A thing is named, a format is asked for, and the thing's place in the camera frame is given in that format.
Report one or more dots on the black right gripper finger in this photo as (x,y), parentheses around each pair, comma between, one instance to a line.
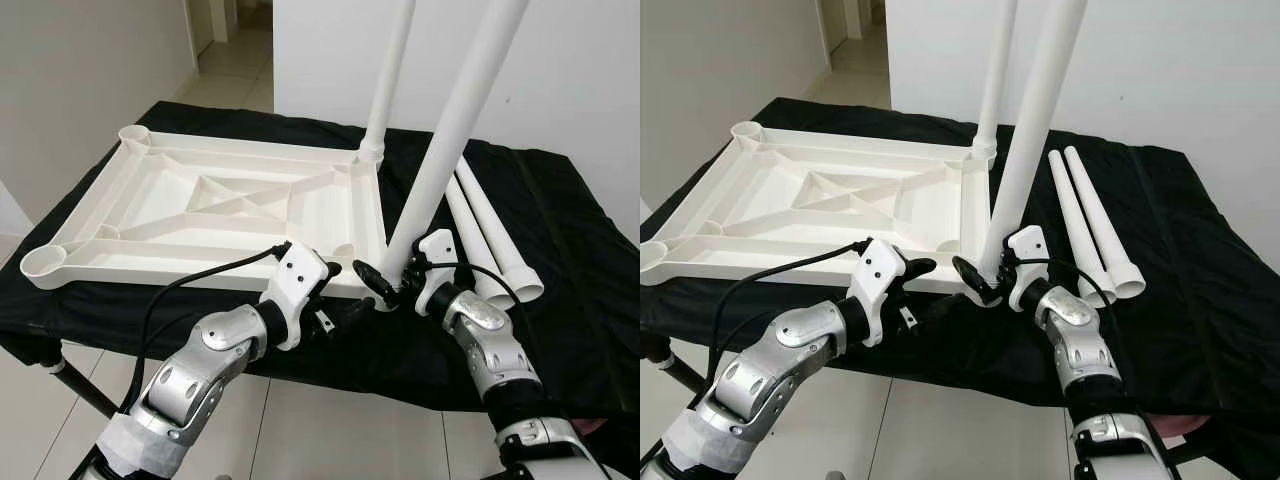
(379,284)
(977,281)

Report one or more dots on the white plastic table leg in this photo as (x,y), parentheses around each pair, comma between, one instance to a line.
(460,110)
(997,70)
(1100,215)
(1075,215)
(478,245)
(1040,100)
(507,245)
(393,70)

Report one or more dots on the white plastic children table top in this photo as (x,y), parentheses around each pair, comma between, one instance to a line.
(780,200)
(150,200)

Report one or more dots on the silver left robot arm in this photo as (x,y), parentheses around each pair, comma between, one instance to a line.
(190,380)
(770,375)

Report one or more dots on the pink stool seat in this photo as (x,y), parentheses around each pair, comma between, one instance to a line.
(592,427)
(1180,430)

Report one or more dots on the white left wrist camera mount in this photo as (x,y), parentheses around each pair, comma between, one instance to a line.
(878,270)
(300,275)

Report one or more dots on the black metal frame leg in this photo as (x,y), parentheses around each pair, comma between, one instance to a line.
(85,388)
(675,368)

